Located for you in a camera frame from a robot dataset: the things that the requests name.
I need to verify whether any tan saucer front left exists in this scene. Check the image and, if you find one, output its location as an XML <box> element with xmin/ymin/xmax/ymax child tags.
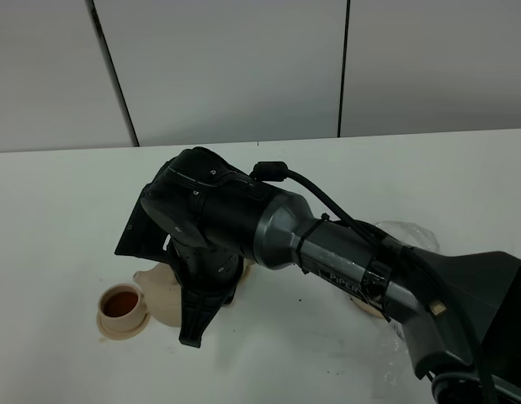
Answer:
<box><xmin>96</xmin><ymin>314</ymin><xmax>152</xmax><ymax>341</ymax></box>

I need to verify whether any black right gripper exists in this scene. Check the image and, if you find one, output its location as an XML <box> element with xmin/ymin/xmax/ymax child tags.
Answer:
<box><xmin>167</xmin><ymin>239</ymin><xmax>243</xmax><ymax>348</ymax></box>

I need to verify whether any brown teapot with lid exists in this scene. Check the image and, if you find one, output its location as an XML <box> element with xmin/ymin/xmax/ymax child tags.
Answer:
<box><xmin>133</xmin><ymin>263</ymin><xmax>182</xmax><ymax>327</ymax></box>

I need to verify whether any tan saucer near centre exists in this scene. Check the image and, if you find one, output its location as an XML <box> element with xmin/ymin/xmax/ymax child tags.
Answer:
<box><xmin>238</xmin><ymin>259</ymin><xmax>254</xmax><ymax>284</ymax></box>

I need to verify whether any brown teacup front left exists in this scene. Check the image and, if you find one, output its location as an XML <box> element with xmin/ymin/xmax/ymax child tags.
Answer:
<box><xmin>98</xmin><ymin>284</ymin><xmax>148</xmax><ymax>332</ymax></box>

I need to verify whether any tan teapot saucer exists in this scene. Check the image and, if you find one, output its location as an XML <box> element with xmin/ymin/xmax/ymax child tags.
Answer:
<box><xmin>348</xmin><ymin>295</ymin><xmax>391</xmax><ymax>322</ymax></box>

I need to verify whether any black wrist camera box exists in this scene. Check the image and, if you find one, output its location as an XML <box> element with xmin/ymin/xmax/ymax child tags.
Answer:
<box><xmin>114</xmin><ymin>184</ymin><xmax>175</xmax><ymax>264</ymax></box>

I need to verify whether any clear plastic wrap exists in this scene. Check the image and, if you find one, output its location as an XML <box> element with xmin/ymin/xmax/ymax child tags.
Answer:
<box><xmin>375</xmin><ymin>221</ymin><xmax>440</xmax><ymax>371</ymax></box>

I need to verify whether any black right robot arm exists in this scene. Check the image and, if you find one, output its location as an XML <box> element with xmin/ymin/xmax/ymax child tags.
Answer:
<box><xmin>131</xmin><ymin>147</ymin><xmax>521</xmax><ymax>403</ymax></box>

